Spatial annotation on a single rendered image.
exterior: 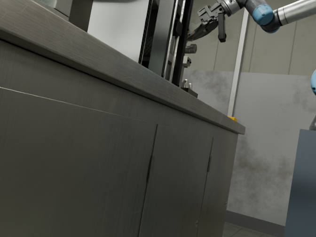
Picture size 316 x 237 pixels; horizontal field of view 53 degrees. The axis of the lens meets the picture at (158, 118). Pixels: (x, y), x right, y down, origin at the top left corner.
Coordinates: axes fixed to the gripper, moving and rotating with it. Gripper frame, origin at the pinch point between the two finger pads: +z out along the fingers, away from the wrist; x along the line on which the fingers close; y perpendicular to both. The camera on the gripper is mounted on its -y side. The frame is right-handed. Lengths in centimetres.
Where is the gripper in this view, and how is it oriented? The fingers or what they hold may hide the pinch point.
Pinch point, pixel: (190, 39)
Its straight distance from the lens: 145.1
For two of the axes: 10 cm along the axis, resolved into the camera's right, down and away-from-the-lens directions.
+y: -4.5, -8.4, 3.0
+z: -8.0, 5.3, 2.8
